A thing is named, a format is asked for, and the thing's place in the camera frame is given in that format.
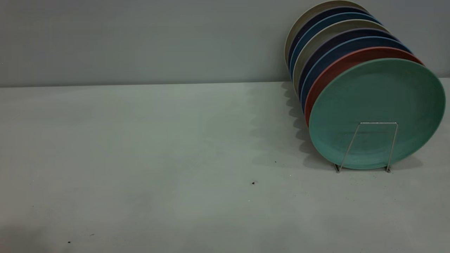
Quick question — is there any green round plate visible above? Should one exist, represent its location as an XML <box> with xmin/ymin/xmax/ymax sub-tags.
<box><xmin>309</xmin><ymin>58</ymin><xmax>446</xmax><ymax>170</ymax></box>

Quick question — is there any red round plate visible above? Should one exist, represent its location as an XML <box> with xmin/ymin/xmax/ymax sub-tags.
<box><xmin>304</xmin><ymin>47</ymin><xmax>425</xmax><ymax>128</ymax></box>

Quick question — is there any blue round plate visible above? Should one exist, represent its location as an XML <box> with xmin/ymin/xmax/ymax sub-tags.
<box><xmin>301</xmin><ymin>36</ymin><xmax>412</xmax><ymax>113</ymax></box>
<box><xmin>290</xmin><ymin>13</ymin><xmax>383</xmax><ymax>82</ymax></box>

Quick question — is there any dark purple round plate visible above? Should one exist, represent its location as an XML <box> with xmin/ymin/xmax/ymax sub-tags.
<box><xmin>297</xmin><ymin>28</ymin><xmax>400</xmax><ymax>102</ymax></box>
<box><xmin>288</xmin><ymin>6</ymin><xmax>370</xmax><ymax>69</ymax></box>

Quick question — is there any metal wire plate rack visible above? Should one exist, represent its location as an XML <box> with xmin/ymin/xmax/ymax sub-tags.
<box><xmin>334</xmin><ymin>122</ymin><xmax>399</xmax><ymax>173</ymax></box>

